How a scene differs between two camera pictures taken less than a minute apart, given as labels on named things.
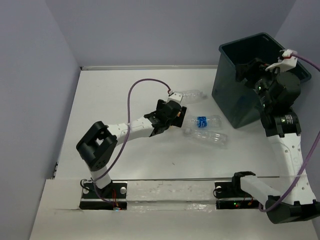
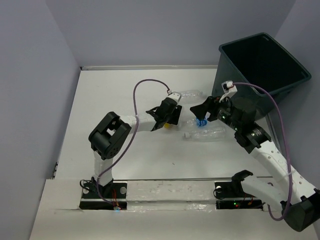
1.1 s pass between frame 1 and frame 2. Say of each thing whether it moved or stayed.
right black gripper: moved
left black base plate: stayed
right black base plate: stayed
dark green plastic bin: stayed
